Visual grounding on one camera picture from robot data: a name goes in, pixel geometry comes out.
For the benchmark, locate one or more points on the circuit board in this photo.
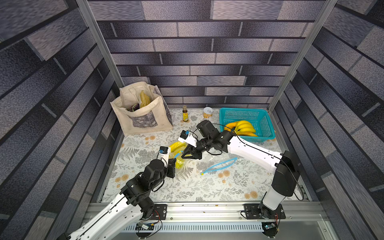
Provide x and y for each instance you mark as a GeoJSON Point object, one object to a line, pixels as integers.
{"type": "Point", "coordinates": [268, 226]}
{"type": "Point", "coordinates": [145, 227]}

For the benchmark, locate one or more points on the clear zip-top bag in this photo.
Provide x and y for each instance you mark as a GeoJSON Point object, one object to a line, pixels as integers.
{"type": "Point", "coordinates": [211, 163]}
{"type": "Point", "coordinates": [177, 153]}

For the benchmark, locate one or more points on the yellow item in tote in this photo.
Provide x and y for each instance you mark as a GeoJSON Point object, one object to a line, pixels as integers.
{"type": "Point", "coordinates": [145, 99]}

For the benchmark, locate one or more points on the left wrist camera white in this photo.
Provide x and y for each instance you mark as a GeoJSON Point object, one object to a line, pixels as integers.
{"type": "Point", "coordinates": [163, 154]}

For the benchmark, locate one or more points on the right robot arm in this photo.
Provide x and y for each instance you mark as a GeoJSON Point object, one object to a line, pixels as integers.
{"type": "Point", "coordinates": [282, 166]}

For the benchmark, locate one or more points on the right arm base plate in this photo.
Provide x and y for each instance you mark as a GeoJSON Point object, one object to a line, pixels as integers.
{"type": "Point", "coordinates": [256, 212]}

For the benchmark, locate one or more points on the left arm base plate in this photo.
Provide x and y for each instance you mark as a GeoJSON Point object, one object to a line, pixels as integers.
{"type": "Point", "coordinates": [157, 212]}

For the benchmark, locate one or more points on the left circuit board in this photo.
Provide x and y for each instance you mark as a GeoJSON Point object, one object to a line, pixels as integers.
{"type": "Point", "coordinates": [145, 227]}

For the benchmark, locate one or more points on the right circuit board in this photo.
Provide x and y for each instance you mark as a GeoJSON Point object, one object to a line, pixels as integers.
{"type": "Point", "coordinates": [268, 226]}

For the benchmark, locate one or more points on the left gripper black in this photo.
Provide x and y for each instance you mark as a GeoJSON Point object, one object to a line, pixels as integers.
{"type": "Point", "coordinates": [171, 167]}

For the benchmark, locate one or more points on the small yellow tin can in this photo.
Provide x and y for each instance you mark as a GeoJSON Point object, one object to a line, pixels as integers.
{"type": "Point", "coordinates": [207, 112]}

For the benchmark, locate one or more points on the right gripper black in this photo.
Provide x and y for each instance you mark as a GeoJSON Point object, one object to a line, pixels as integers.
{"type": "Point", "coordinates": [195, 148]}

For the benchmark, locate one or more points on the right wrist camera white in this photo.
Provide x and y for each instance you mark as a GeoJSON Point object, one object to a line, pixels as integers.
{"type": "Point", "coordinates": [188, 137]}

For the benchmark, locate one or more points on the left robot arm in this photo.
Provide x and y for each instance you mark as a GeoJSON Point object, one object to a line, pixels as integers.
{"type": "Point", "coordinates": [132, 204]}

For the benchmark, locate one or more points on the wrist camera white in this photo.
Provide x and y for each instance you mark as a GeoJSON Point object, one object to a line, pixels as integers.
{"type": "Point", "coordinates": [163, 154]}
{"type": "Point", "coordinates": [188, 137]}

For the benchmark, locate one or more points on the beige canvas tote bag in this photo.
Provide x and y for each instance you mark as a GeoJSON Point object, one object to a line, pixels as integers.
{"type": "Point", "coordinates": [133, 120]}

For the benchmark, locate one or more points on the teal plastic basket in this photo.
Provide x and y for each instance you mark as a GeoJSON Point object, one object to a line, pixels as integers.
{"type": "Point", "coordinates": [259, 119]}

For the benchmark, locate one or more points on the banana bunch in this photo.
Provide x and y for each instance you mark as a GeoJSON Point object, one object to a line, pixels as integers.
{"type": "Point", "coordinates": [244, 127]}
{"type": "Point", "coordinates": [177, 150]}

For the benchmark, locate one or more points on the single orange banana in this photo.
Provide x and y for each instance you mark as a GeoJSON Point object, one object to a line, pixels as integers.
{"type": "Point", "coordinates": [230, 126]}

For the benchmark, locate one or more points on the small brown sauce bottle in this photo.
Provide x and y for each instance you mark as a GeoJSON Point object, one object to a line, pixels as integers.
{"type": "Point", "coordinates": [185, 114]}

